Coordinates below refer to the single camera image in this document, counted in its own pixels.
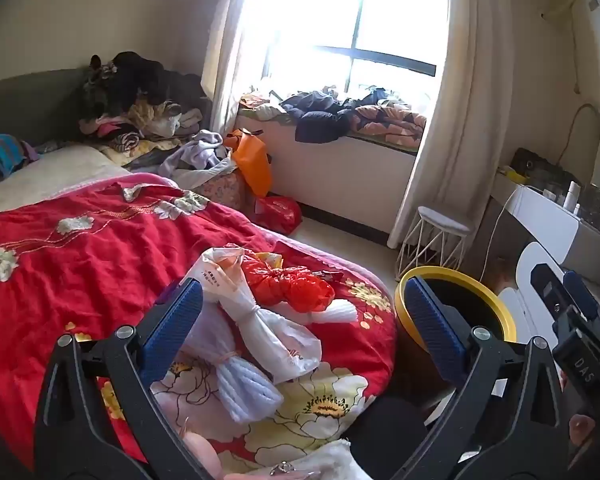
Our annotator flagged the blue striped clothing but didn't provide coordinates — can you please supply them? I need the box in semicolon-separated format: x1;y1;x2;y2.
0;130;41;192

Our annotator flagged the red shopping bag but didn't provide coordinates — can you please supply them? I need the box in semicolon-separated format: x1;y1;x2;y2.
254;195;303;236

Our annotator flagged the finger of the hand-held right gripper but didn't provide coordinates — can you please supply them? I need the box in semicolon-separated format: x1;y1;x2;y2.
530;261;568;323
561;270;600;318

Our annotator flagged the red plastic bag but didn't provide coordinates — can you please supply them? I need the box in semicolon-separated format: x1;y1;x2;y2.
240;252;336;313

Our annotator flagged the grey headboard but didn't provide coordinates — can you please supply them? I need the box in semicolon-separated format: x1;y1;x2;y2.
0;67;101;147

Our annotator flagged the orange patterned blanket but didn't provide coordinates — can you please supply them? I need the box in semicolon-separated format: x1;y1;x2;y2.
355;102;428;149

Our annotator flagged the window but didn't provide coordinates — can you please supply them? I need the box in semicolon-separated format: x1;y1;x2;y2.
240;0;448;97

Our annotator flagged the dark jacket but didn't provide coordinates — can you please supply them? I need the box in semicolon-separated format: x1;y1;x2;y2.
280;89;396;144

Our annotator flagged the yellow-rimmed black trash bin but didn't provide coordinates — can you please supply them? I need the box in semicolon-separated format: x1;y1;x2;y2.
394;266;518;358

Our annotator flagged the white vanity dresser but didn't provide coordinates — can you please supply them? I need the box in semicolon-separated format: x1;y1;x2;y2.
495;180;600;311

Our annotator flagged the cream curtain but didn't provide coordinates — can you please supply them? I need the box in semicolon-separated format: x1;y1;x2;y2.
200;0;261;136
387;0;531;249

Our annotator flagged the bed with beige sheet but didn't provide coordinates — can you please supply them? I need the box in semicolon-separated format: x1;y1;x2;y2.
0;147;131;221

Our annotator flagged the white pleated plastic bag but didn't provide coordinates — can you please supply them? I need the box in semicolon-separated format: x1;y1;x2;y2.
307;299;358;325
172;305;286;423

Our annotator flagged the white cable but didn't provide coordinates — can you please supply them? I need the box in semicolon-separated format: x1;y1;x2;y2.
480;187;525;281

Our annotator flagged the white orange-print plastic bag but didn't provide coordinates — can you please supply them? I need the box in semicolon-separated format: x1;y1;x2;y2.
187;247;322;385

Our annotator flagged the person's right hand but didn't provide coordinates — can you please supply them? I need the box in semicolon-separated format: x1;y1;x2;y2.
567;412;599;456

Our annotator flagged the white bottle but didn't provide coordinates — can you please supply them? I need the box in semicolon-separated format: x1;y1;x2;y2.
562;180;582;212

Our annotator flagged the dark cloth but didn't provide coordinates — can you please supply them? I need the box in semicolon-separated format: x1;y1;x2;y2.
349;395;429;480

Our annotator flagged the black bag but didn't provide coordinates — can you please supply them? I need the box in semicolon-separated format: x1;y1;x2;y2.
510;147;581;193

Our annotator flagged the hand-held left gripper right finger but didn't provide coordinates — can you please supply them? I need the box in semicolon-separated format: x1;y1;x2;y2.
405;276;576;480

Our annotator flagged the white grey garment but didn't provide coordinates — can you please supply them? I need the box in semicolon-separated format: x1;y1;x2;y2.
160;130;238;186

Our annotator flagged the pile of clothes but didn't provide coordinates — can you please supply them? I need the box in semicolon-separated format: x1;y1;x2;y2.
77;51;213;161

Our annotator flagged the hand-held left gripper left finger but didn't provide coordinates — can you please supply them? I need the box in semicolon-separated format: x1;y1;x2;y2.
32;277;216;480

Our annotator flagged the white fluffy cloth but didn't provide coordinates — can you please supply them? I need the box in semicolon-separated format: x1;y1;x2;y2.
230;439;376;480

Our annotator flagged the orange shopping bag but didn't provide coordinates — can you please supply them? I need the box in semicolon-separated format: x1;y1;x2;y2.
225;128;273;198

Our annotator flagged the floral fabric bag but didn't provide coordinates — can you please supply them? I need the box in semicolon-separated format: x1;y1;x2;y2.
195;172;249;209

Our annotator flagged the white wire stool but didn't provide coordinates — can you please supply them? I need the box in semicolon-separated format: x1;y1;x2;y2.
397;206;473;283

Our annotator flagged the red floral blanket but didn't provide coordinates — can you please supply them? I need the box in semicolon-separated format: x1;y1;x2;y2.
0;172;398;480

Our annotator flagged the white window bench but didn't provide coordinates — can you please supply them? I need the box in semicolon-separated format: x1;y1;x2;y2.
232;110;423;242

